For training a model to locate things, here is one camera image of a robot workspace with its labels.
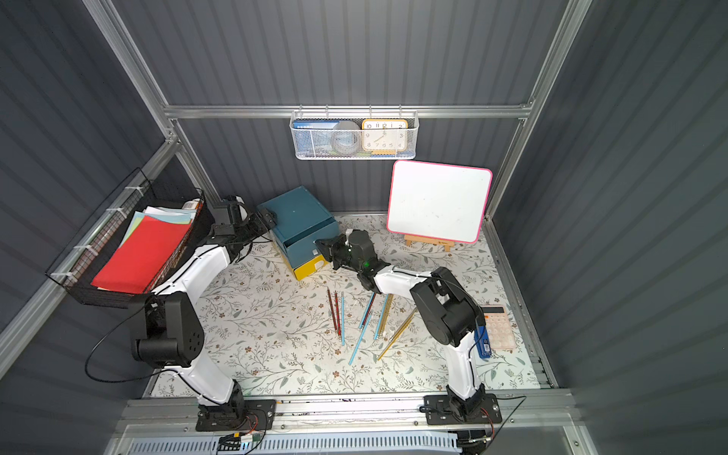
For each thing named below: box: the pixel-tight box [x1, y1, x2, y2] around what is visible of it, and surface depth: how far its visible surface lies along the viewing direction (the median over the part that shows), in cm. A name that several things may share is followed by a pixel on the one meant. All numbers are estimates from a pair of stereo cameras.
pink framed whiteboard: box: [386, 159, 494, 244], surface depth 105 cm
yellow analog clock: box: [362, 118, 409, 156], surface depth 91 cm
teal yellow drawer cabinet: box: [257, 185, 340, 281], surface depth 91 cm
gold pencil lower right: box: [376, 311, 417, 362], surface depth 89 cm
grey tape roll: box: [330, 120, 363, 155], surface depth 89 cm
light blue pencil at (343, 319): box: [341, 291, 346, 346], surface depth 93 cm
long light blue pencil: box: [348, 309, 374, 366], surface depth 88 cm
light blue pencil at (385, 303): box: [373, 293, 390, 341], surface depth 93 cm
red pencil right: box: [334, 291, 343, 336], surface depth 93 cm
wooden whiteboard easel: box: [403, 234, 456, 253], surface depth 108 cm
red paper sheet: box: [91, 216, 192, 295], surface depth 75 cm
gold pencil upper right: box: [379, 307, 418, 360], surface depth 89 cm
